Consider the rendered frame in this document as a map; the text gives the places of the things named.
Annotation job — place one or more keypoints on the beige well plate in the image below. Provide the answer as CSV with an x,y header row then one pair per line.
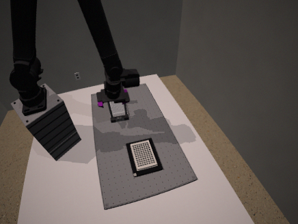
x,y
142,155

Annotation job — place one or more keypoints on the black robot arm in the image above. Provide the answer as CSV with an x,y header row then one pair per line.
x,y
27,66

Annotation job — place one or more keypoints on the white well plate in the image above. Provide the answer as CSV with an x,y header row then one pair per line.
x,y
117,108

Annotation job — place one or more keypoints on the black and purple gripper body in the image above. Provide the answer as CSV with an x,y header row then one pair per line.
x,y
117,97

